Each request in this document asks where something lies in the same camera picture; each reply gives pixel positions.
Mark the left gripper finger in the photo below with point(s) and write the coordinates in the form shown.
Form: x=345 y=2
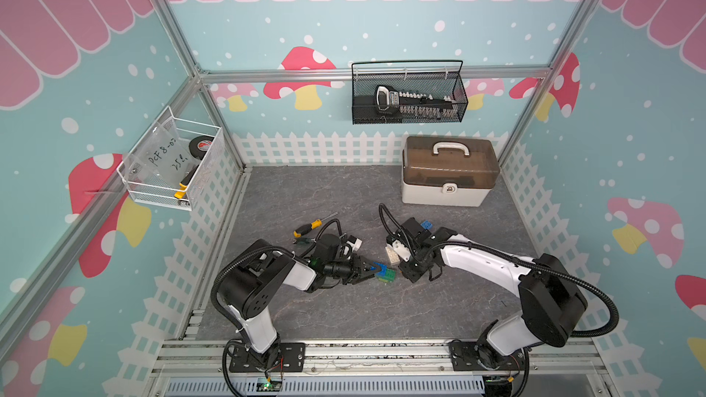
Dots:
x=364 y=263
x=363 y=277

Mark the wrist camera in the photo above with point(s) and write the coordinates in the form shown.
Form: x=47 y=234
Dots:
x=327 y=248
x=413 y=234

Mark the beige lego brick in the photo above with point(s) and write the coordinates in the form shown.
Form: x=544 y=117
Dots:
x=392 y=256

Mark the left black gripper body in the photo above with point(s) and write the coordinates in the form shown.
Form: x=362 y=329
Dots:
x=344 y=269

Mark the white toolbox brown lid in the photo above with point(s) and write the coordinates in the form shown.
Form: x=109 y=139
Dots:
x=452 y=172

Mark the clear plastic wall bin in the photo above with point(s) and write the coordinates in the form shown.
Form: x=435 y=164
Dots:
x=153 y=169

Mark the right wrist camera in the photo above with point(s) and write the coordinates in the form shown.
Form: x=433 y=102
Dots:
x=413 y=234

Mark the yellow black screwdriver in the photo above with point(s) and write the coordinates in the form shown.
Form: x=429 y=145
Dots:
x=306 y=228

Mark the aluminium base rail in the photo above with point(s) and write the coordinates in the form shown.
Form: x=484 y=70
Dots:
x=381 y=367

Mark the black tape roll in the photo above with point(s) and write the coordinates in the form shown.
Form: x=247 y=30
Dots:
x=200 y=145

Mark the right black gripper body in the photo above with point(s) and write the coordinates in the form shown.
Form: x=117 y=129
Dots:
x=413 y=268

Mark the black wire mesh basket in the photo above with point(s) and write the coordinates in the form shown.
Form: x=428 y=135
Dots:
x=438 y=78

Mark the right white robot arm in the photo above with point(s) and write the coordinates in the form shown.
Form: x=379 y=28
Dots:
x=550 y=306

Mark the socket wrench set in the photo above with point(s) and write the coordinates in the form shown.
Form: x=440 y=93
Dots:
x=391 y=102

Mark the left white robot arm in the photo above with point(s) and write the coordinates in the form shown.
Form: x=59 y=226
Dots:
x=243 y=289

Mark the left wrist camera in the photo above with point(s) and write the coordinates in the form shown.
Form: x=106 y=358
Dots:
x=327 y=248

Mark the yellow black utility knife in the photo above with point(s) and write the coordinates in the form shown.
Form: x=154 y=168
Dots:
x=181 y=194

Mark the dark green lego brick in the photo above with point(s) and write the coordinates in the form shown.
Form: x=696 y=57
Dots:
x=386 y=275

